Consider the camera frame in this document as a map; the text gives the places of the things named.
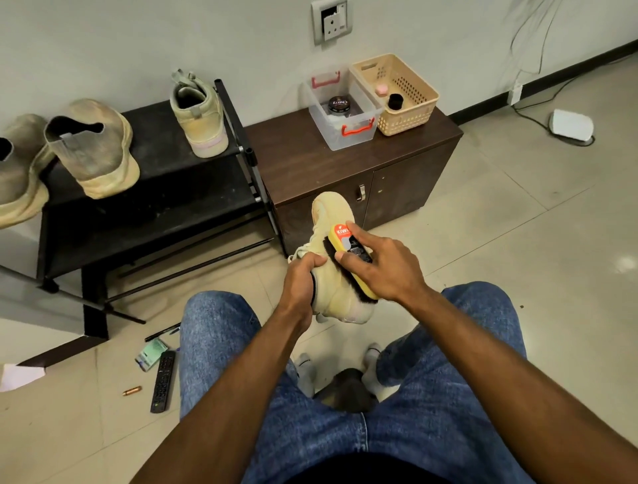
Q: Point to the black orange shoe brush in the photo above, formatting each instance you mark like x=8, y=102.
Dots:
x=344, y=239

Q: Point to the pale green lace-up shoe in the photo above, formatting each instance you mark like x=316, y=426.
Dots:
x=204, y=125
x=339, y=294

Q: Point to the beige plastic basket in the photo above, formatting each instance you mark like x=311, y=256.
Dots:
x=411, y=92

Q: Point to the white wall plug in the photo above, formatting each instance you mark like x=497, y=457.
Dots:
x=515, y=94

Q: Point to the white paper sheet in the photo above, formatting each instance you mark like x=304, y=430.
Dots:
x=22, y=377

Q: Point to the small brass cylinder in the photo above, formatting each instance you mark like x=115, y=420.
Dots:
x=133, y=391

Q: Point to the dark brown wooden cabinet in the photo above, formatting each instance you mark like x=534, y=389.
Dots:
x=299, y=160

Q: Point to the person's right leg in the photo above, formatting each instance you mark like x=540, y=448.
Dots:
x=468, y=409

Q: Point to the worn tan slip-on shoe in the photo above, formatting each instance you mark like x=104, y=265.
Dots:
x=20, y=175
x=100, y=150

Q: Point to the black metal shoe rack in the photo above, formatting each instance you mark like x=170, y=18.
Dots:
x=179, y=204

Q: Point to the pink round lid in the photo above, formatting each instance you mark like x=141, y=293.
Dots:
x=382, y=89

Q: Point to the black round polish tin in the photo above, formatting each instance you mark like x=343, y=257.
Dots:
x=340, y=105

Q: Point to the small black round cap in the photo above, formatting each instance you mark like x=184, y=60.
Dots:
x=395, y=101

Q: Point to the person's left forearm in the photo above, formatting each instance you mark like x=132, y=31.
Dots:
x=214, y=409

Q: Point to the white wall socket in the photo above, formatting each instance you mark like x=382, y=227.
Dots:
x=332, y=19

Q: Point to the black pen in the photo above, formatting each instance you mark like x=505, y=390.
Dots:
x=161, y=333

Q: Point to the green paper packet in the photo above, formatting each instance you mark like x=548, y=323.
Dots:
x=153, y=354

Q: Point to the person's right forearm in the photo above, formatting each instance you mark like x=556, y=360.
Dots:
x=528, y=399

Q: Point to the person's left hand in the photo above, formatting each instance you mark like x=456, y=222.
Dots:
x=299, y=289

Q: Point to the clear plastic storage box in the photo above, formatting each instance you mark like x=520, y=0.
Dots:
x=351, y=132

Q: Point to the black remote control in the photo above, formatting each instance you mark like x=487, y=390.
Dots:
x=163, y=381

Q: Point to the white router box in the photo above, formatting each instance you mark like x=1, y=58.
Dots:
x=571, y=126

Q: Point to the person's right hand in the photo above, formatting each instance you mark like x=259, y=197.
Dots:
x=394, y=269

